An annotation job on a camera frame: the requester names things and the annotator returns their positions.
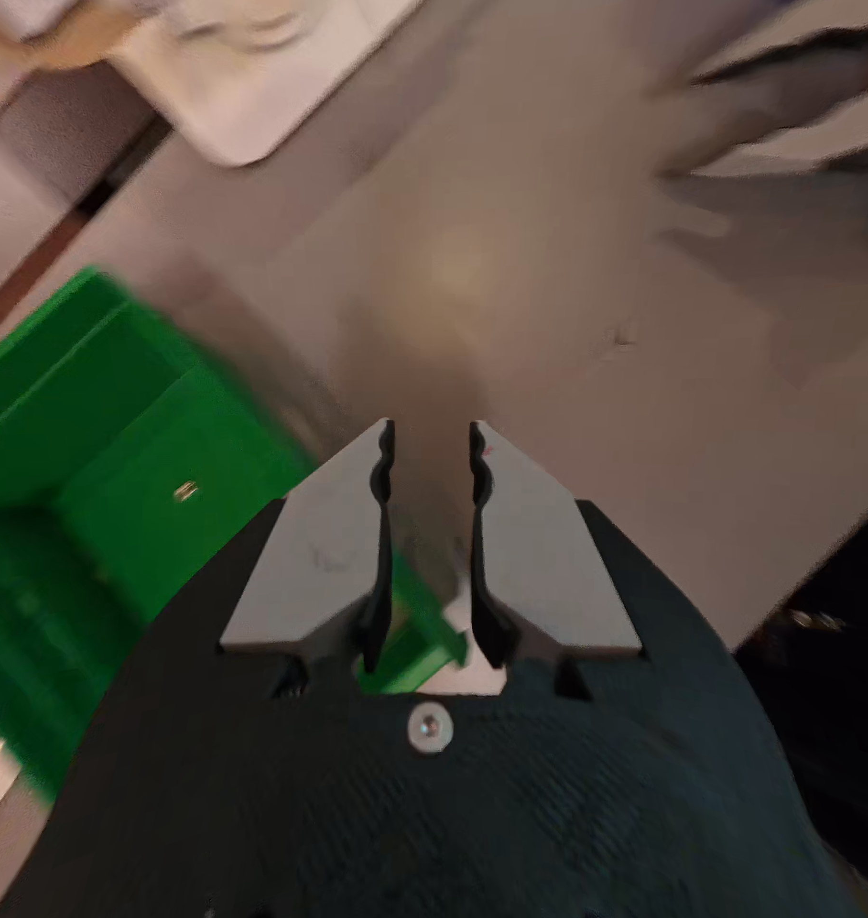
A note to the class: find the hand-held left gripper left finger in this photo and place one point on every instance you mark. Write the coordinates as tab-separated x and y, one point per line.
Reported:
312	559

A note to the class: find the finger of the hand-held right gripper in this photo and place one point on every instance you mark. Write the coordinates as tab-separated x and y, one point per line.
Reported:
835	21
799	147

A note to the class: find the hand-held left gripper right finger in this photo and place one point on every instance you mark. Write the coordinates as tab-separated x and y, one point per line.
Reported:
549	566

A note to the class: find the small metal bolt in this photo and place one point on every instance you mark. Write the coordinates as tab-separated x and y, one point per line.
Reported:
184	491

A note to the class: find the green plastic bin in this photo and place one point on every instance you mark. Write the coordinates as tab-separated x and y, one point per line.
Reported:
118	430

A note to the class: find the white rounded base plate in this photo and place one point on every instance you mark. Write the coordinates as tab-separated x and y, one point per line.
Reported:
262	93

